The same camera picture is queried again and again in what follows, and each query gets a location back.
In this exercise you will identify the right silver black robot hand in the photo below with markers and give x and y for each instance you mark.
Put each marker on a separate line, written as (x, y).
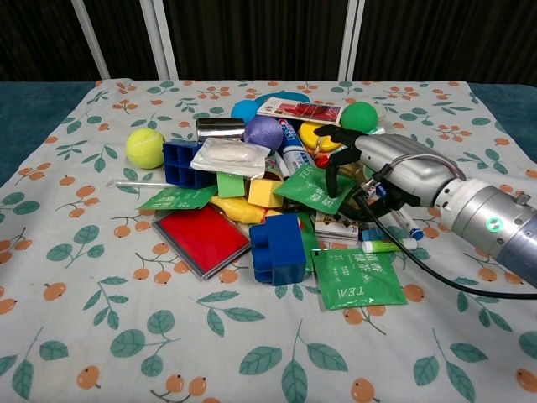
(398, 163)

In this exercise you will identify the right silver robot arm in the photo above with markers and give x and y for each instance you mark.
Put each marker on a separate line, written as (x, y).
(495, 222)

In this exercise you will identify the white die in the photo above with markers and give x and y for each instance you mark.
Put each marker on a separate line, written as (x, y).
(369, 192)

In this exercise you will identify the green patterned round object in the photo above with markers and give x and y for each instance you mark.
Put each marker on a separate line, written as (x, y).
(350, 170)

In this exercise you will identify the clear plastic cup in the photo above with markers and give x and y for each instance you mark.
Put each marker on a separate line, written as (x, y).
(384, 113)

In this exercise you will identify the green ball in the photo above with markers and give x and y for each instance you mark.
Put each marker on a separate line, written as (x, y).
(358, 117)

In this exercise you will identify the white marker with blue cap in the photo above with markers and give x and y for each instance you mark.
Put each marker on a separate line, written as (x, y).
(409, 224)

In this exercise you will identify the blue binder clip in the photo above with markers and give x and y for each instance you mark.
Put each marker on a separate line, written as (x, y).
(368, 234)

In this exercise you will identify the green white lip balm tube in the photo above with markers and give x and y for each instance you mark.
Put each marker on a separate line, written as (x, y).
(377, 246)

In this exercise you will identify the playing cards box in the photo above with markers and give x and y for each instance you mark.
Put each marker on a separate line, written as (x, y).
(335, 228)

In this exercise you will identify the Crest toothpaste tube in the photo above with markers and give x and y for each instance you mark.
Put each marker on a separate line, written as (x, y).
(293, 153)

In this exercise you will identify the red printed card package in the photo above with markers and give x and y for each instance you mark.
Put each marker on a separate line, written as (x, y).
(306, 111)

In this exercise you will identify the brown cardboard roll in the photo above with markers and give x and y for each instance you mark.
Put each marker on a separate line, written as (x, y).
(272, 173)

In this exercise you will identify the yellow foam cube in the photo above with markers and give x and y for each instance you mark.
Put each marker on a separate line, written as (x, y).
(264, 193)

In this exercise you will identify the purple fabric ball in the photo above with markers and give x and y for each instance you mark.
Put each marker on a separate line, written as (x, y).
(262, 132)

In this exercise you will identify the large blue building block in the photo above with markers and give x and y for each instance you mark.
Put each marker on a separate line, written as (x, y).
(279, 252)

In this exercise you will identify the cyan ball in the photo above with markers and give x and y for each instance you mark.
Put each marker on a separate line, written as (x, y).
(244, 111)

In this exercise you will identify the yellow rubber toy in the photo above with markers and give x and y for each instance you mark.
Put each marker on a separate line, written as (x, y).
(241, 210)

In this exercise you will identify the green foam cube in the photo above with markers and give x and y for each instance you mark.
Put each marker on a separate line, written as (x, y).
(230, 184)

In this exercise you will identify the silver white plastic pouch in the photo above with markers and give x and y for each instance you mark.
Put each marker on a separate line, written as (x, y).
(228, 157)

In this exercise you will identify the shiny silver metal cup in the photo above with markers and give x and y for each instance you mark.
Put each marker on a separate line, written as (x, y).
(218, 129)

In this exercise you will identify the dark ribbed backdrop panel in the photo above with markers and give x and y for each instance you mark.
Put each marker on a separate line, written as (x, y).
(251, 33)

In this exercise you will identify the red pad in clear case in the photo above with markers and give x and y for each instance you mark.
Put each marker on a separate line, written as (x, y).
(201, 239)

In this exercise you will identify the blue plastic grid tray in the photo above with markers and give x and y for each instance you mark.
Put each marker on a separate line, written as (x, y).
(176, 165)

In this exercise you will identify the yellow-green tennis ball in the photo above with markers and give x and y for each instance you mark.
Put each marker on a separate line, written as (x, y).
(144, 148)

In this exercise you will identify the clear plastic straw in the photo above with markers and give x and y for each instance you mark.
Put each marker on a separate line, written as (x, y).
(138, 183)

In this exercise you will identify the leaf and orange print tablecloth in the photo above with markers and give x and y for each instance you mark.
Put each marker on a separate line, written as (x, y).
(126, 336)

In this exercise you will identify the wide white frame post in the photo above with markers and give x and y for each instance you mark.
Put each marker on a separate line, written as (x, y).
(351, 42)

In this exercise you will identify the double white frame post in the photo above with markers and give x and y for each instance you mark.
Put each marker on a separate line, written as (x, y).
(161, 42)

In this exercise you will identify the thin white frame post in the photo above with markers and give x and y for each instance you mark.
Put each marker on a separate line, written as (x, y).
(92, 42)

